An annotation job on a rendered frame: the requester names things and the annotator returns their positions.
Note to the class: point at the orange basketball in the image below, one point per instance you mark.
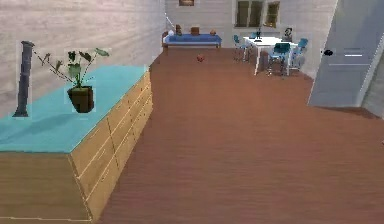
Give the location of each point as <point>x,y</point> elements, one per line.
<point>200,58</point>

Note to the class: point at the blue bed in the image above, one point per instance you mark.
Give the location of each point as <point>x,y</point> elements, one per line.
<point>193,40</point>

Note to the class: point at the teal chair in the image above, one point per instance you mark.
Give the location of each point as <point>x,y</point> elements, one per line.
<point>299,50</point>
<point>240,46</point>
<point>279,53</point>

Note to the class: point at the white pillow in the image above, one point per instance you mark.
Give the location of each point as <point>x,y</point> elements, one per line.
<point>170,33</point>

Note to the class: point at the small orange ball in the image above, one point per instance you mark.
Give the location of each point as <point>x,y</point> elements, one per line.
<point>212,32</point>

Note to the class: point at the brown teddy bear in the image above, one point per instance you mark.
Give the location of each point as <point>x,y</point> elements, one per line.
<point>178,30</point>

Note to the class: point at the wooden dresser with turquoise top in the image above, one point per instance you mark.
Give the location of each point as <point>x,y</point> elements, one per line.
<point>110,133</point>

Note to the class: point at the white dining table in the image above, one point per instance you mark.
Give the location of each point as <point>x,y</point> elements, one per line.
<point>266,45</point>

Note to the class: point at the dark small object on table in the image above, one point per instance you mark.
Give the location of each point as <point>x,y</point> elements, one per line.
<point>258,35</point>

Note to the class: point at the framed picture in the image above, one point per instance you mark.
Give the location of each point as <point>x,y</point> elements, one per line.
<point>186,2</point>
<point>273,14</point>

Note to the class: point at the green house plant brown pot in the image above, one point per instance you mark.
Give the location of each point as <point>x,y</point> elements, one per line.
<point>81,96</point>

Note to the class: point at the window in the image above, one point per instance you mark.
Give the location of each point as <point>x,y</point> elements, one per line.
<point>249,13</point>

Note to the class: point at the dark statue bust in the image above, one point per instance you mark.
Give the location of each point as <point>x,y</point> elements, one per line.
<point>287,34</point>

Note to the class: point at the grey room door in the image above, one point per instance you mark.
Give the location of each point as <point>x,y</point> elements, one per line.
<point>346,56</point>

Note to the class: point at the dark grey column statue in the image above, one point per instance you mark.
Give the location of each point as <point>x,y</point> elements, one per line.
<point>24,76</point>

